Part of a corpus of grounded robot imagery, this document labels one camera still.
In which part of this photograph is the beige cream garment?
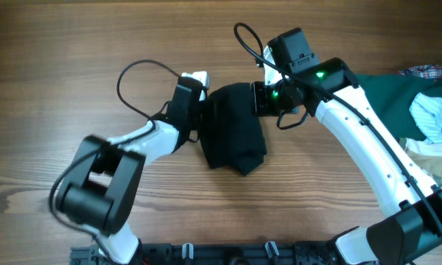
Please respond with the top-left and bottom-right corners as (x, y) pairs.
(399, 138), (442, 188)

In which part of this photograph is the green garment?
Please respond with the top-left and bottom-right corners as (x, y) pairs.
(357, 74), (442, 141)

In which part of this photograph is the light blue striped shirt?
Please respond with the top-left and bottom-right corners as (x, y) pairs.
(409, 93), (442, 144)

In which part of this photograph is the red plaid shirt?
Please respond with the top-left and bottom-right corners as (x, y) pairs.
(399, 65), (442, 80)

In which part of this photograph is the black polo shirt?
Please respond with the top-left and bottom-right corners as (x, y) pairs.
(198, 82), (267, 176)

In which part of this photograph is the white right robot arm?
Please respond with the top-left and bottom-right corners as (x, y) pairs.
(252, 57), (442, 264)

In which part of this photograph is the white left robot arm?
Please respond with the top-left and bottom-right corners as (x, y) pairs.
(49, 71), (209, 264)

